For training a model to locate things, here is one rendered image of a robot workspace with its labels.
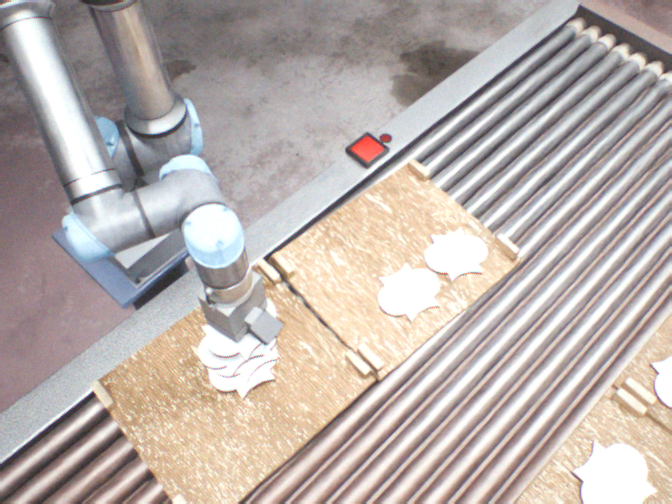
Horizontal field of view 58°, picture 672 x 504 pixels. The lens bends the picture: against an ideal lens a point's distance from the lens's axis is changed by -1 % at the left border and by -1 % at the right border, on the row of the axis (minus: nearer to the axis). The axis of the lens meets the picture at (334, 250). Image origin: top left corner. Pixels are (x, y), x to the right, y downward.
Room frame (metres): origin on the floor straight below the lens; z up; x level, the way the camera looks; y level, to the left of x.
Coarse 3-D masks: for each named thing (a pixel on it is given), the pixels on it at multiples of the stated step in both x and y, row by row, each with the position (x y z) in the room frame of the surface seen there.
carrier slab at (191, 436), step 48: (192, 336) 0.49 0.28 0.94; (288, 336) 0.49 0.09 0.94; (144, 384) 0.39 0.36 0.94; (192, 384) 0.39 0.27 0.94; (288, 384) 0.39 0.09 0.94; (336, 384) 0.39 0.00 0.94; (144, 432) 0.30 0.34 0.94; (192, 432) 0.30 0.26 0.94; (240, 432) 0.30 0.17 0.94; (288, 432) 0.30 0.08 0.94; (192, 480) 0.22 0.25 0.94; (240, 480) 0.22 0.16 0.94
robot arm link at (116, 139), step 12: (96, 120) 0.82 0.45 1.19; (108, 120) 0.82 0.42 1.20; (120, 120) 0.84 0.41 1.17; (108, 132) 0.79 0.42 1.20; (120, 132) 0.80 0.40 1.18; (108, 144) 0.76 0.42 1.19; (120, 144) 0.77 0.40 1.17; (120, 156) 0.76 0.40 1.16; (132, 156) 0.76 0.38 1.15; (120, 168) 0.74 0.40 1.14; (132, 168) 0.75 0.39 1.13; (132, 180) 0.77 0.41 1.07
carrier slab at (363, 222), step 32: (384, 192) 0.84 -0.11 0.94; (416, 192) 0.84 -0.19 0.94; (320, 224) 0.76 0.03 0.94; (352, 224) 0.75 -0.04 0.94; (384, 224) 0.75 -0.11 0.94; (416, 224) 0.75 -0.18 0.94; (448, 224) 0.75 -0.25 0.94; (480, 224) 0.75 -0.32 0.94; (288, 256) 0.67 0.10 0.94; (320, 256) 0.67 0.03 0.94; (352, 256) 0.67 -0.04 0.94; (384, 256) 0.67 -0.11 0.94; (416, 256) 0.67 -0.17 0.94; (320, 288) 0.60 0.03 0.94; (352, 288) 0.60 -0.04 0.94; (448, 288) 0.60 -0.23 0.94; (480, 288) 0.60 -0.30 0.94; (352, 320) 0.52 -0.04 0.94; (384, 320) 0.52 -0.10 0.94; (416, 320) 0.52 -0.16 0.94; (448, 320) 0.52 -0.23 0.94; (384, 352) 0.46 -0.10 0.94
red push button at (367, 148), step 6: (366, 138) 1.01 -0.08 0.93; (360, 144) 0.99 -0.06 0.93; (366, 144) 0.99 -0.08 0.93; (372, 144) 0.99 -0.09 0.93; (378, 144) 0.99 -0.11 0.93; (354, 150) 0.97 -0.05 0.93; (360, 150) 0.97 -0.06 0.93; (366, 150) 0.97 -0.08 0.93; (372, 150) 0.97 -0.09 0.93; (378, 150) 0.97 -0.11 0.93; (366, 156) 0.95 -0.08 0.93; (372, 156) 0.95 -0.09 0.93
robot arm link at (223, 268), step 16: (208, 208) 0.48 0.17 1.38; (224, 208) 0.48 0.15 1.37; (192, 224) 0.45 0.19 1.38; (208, 224) 0.45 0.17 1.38; (224, 224) 0.45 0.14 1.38; (240, 224) 0.47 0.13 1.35; (192, 240) 0.43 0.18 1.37; (208, 240) 0.43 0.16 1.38; (224, 240) 0.43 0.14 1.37; (240, 240) 0.45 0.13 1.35; (192, 256) 0.43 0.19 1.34; (208, 256) 0.42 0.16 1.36; (224, 256) 0.42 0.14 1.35; (240, 256) 0.44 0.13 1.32; (208, 272) 0.42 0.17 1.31; (224, 272) 0.42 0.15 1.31; (240, 272) 0.43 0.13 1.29; (224, 288) 0.42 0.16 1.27
